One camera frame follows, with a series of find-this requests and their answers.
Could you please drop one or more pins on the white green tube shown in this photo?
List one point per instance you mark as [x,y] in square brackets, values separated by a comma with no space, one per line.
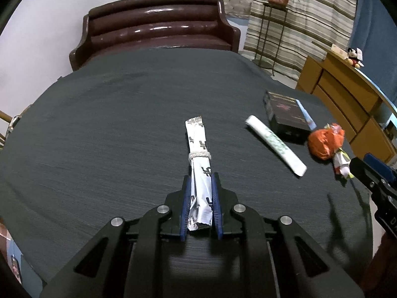
[276,144]

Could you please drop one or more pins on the mouse plush toy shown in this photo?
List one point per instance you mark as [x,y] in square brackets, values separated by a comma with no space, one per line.
[355,57]

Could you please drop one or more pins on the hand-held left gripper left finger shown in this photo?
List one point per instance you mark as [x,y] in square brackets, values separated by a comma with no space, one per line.
[185,205]

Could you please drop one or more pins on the striped curtain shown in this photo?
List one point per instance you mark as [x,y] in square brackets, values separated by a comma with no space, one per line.
[310,28]

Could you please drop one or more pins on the black metal plant stand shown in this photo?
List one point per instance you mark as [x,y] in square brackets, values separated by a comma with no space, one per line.
[266,37]

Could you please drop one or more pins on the orange wrapper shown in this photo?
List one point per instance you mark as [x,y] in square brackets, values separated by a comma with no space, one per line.
[325,142]

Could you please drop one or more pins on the brown leather sofa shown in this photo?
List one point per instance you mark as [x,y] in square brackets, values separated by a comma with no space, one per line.
[155,28]

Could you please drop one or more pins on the yellow white wrapper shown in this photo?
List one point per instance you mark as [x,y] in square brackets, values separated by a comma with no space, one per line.
[342,164]

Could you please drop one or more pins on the person's right forearm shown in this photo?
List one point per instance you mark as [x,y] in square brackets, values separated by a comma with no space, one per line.
[381,267]

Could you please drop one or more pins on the wooden cabinet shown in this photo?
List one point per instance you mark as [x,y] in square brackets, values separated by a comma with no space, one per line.
[344,99]

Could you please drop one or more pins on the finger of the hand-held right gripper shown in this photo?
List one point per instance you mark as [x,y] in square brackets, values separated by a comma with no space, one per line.
[380,167]
[367,177]

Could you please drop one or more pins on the blue curtain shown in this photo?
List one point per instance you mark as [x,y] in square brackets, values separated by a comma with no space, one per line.
[375,28]

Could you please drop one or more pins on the wooden chair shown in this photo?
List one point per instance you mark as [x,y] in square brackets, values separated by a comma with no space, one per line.
[12,124]

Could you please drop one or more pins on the blue white sachet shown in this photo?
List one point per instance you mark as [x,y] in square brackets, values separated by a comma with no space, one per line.
[307,116]

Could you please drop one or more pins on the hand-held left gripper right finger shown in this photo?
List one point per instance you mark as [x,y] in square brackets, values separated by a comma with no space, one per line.
[217,205]

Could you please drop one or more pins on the black box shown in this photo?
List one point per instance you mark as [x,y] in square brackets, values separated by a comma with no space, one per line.
[285,113]

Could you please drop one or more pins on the white flat box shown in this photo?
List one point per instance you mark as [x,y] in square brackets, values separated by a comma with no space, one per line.
[338,50]

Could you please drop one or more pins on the light blue object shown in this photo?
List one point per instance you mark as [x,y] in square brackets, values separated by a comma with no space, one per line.
[21,264]

